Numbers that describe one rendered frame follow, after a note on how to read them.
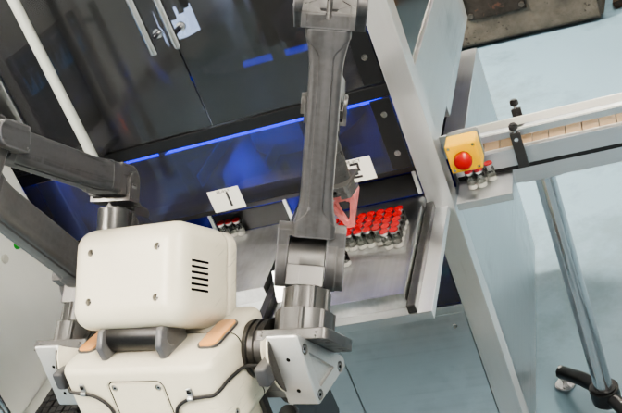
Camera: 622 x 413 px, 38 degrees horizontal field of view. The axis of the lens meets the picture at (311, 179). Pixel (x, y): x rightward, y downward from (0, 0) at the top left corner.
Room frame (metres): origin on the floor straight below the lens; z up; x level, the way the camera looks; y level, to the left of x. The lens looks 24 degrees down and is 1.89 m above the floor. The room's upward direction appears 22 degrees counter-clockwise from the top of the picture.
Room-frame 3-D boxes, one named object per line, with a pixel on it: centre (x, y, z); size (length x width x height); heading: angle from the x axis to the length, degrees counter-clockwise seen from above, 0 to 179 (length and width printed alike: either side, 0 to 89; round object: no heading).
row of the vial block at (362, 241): (1.82, -0.06, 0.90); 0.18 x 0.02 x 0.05; 68
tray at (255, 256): (1.97, 0.24, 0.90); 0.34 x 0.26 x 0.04; 158
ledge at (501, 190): (1.90, -0.38, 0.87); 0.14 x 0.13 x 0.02; 158
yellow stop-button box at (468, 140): (1.86, -0.35, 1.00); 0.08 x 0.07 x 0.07; 158
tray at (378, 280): (1.74, -0.03, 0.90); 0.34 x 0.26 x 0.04; 158
